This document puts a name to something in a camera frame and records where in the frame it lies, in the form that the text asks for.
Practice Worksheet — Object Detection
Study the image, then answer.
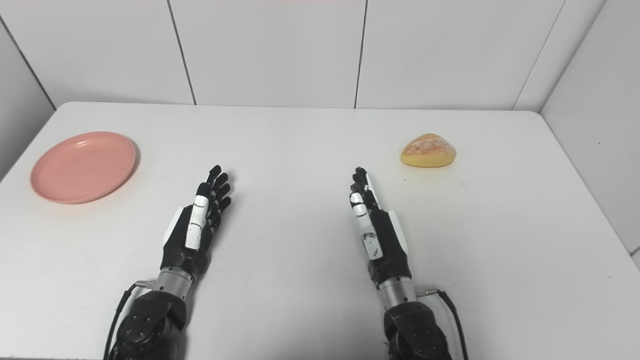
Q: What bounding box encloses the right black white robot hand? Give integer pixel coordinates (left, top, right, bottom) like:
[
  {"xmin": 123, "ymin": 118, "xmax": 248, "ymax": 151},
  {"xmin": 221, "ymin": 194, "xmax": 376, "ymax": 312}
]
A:
[{"xmin": 350, "ymin": 166, "xmax": 413, "ymax": 288}]

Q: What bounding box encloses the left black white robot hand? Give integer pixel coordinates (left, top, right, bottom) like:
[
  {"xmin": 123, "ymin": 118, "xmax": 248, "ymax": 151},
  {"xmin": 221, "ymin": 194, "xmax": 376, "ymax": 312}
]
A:
[{"xmin": 160, "ymin": 165, "xmax": 233, "ymax": 276}]

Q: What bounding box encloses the golden bread roll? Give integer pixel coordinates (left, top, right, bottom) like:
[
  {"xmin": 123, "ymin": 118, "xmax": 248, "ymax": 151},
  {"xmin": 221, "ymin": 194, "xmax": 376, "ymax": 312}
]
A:
[{"xmin": 400, "ymin": 133, "xmax": 457, "ymax": 168}]

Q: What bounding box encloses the pink round plate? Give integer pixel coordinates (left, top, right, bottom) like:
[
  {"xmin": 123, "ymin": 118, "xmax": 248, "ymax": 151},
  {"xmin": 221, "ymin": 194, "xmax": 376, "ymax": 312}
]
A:
[{"xmin": 30, "ymin": 131, "xmax": 137, "ymax": 205}]

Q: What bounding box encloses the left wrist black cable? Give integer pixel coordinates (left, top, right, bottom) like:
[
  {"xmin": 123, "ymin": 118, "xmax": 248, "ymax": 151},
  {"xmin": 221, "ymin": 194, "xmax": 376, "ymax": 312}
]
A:
[{"xmin": 103, "ymin": 281, "xmax": 156, "ymax": 360}]

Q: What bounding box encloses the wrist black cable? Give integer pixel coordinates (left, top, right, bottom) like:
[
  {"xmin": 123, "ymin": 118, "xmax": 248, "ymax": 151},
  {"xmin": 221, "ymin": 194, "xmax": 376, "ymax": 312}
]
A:
[
  {"xmin": 417, "ymin": 286, "xmax": 469, "ymax": 360},
  {"xmin": 103, "ymin": 281, "xmax": 156, "ymax": 360}
]

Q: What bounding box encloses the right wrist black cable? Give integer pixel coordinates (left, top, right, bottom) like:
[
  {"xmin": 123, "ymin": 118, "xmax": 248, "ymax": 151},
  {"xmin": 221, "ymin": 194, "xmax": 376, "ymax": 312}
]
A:
[{"xmin": 417, "ymin": 286, "xmax": 469, "ymax": 360}]

